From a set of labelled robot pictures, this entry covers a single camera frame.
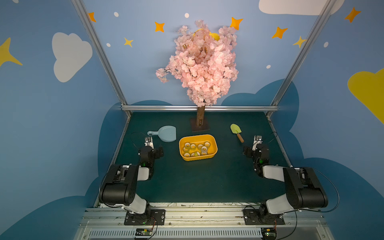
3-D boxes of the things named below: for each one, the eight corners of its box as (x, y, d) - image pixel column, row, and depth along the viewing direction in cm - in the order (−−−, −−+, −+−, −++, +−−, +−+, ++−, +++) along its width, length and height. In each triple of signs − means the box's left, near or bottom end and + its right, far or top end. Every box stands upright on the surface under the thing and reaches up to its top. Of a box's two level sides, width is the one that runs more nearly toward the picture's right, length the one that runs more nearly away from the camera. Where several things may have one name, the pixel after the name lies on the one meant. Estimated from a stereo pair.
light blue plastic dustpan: (146, 141, 106) (145, 140, 105) (150, 126, 115) (149, 125, 113) (175, 141, 106) (175, 140, 105) (177, 126, 115) (177, 125, 114)
